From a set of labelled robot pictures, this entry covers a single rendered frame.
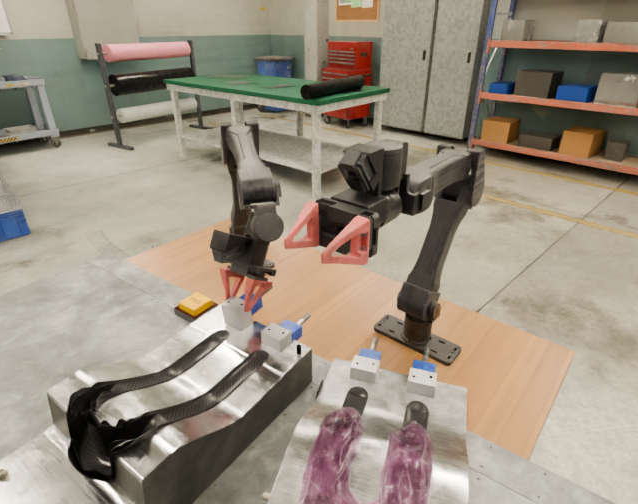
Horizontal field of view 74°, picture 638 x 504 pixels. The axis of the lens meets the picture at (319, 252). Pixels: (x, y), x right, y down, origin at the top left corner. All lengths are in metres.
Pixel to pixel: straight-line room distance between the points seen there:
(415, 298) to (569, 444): 1.27
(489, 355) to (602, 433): 1.18
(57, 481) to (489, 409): 0.74
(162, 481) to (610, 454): 1.76
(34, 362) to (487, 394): 0.97
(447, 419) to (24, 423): 0.77
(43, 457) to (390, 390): 0.58
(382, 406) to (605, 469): 1.36
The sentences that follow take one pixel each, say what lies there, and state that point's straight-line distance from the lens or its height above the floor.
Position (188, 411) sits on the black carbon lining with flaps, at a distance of 0.77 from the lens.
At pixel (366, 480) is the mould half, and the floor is 0.89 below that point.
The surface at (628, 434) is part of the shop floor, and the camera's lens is 2.24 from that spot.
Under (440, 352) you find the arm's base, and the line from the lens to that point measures 1.01.
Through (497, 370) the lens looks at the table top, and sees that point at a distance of 1.02.
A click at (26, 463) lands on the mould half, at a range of 0.85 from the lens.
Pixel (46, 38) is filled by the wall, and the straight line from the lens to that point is 7.30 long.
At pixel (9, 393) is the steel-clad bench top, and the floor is 0.80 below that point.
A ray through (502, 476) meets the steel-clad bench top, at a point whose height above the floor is 0.80.
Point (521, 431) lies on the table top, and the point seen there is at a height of 0.80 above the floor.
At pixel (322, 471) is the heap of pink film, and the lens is 0.66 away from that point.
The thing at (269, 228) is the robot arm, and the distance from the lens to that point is 0.80.
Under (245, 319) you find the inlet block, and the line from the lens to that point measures 0.91.
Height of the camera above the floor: 1.45
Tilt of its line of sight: 28 degrees down
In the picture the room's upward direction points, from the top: straight up
